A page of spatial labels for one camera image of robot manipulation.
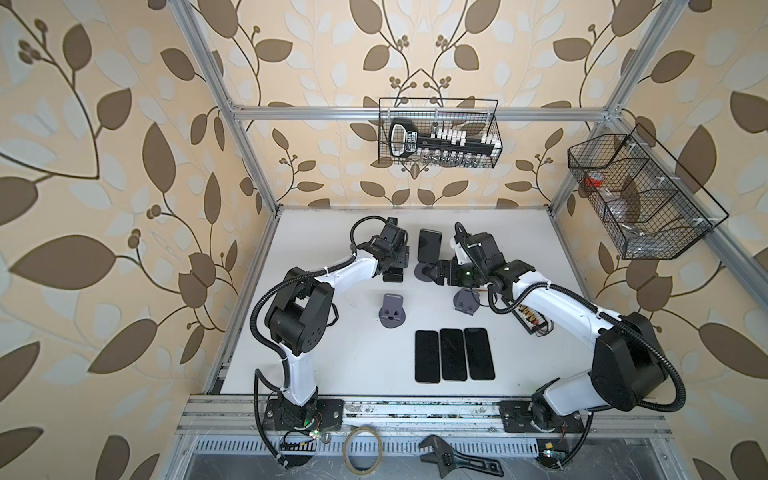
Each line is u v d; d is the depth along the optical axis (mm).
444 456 683
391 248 741
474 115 911
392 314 866
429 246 1153
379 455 706
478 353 844
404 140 845
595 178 872
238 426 736
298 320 496
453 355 856
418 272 1008
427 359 826
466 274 724
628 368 422
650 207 733
